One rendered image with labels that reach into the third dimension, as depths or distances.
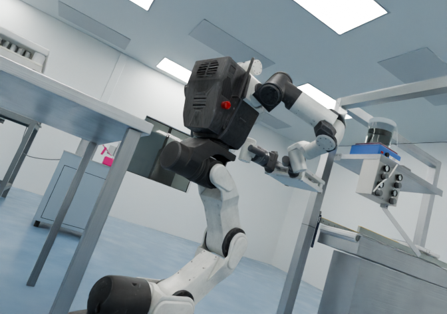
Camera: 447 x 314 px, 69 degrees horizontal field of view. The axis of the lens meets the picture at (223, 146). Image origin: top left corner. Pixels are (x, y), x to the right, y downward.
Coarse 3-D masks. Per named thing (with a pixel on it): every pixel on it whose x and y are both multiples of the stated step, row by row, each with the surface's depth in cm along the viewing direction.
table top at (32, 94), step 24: (0, 72) 80; (24, 72) 80; (0, 96) 128; (24, 96) 106; (48, 96) 91; (72, 96) 85; (48, 120) 154; (72, 120) 124; (96, 120) 103; (120, 120) 91; (144, 120) 95
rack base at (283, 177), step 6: (270, 174) 181; (276, 174) 178; (282, 174) 175; (288, 174) 171; (282, 180) 186; (288, 180) 180; (294, 180) 173; (306, 180) 168; (294, 186) 191; (300, 186) 184; (306, 186) 178; (312, 186) 173; (318, 186) 178
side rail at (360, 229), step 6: (360, 228) 170; (366, 234) 172; (372, 234) 174; (378, 234) 176; (378, 240) 176; (384, 240) 178; (390, 240) 181; (396, 246) 183; (402, 246) 185; (408, 252) 188; (420, 252) 193; (426, 258) 196; (432, 258) 198; (438, 264) 201; (444, 264) 204
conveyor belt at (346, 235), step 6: (324, 228) 189; (330, 228) 186; (336, 228) 183; (330, 234) 185; (336, 234) 181; (342, 234) 177; (348, 234) 174; (354, 234) 171; (360, 234) 172; (354, 240) 170; (372, 240) 176; (402, 252) 188; (432, 264) 201
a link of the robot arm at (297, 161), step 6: (294, 150) 147; (300, 150) 147; (288, 156) 155; (294, 156) 146; (300, 156) 146; (282, 162) 150; (288, 162) 147; (294, 162) 146; (300, 162) 145; (294, 168) 146; (300, 168) 144; (306, 168) 145
